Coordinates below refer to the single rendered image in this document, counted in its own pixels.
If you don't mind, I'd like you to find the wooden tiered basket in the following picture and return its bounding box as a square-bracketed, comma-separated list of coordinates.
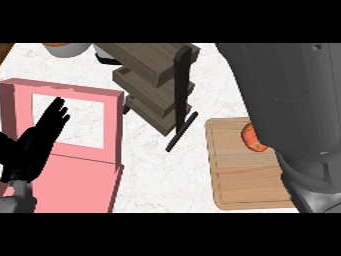
[94, 43, 202, 153]

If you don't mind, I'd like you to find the wooden cutting board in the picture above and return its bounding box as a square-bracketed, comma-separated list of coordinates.
[204, 116, 297, 212]

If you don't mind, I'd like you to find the grey bowl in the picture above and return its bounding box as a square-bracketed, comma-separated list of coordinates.
[41, 43, 93, 59]

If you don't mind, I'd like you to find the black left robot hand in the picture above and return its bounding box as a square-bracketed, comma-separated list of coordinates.
[0, 96, 72, 184]

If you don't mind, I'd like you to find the orange bell pepper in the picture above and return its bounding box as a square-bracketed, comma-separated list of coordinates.
[241, 122, 269, 153]

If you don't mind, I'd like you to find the pink open box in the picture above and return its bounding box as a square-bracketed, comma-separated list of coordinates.
[0, 77, 125, 214]

